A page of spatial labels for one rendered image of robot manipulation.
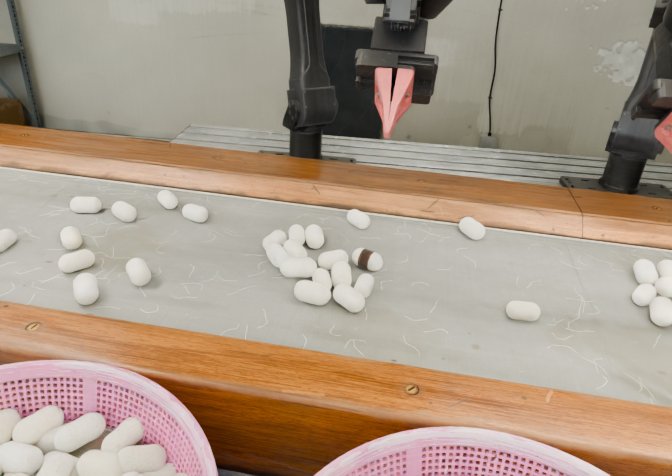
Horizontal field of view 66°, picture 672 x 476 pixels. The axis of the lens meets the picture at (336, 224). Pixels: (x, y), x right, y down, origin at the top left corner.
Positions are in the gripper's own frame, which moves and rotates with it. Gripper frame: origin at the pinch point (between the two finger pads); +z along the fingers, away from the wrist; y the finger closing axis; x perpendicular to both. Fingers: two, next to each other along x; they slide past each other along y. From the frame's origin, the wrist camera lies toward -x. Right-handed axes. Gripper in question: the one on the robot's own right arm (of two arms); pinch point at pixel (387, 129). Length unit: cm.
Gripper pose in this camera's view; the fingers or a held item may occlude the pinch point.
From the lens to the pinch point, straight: 63.6
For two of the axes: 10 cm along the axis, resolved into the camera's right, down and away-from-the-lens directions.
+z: -1.6, 9.2, -3.7
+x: 0.6, 3.8, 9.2
